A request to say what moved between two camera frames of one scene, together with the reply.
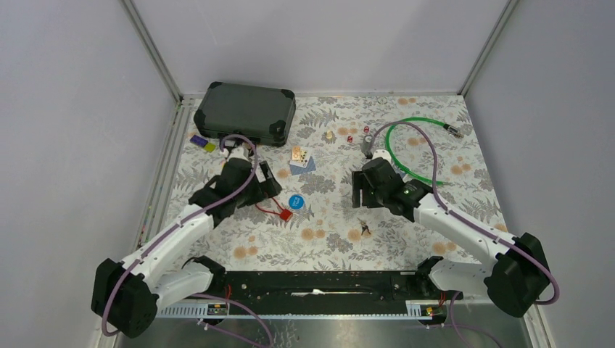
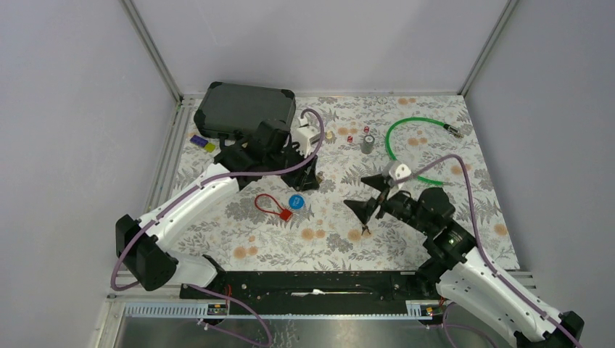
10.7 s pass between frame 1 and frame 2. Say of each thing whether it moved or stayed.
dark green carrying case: stayed
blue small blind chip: stayed
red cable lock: stayed
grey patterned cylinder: stayed
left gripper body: moved
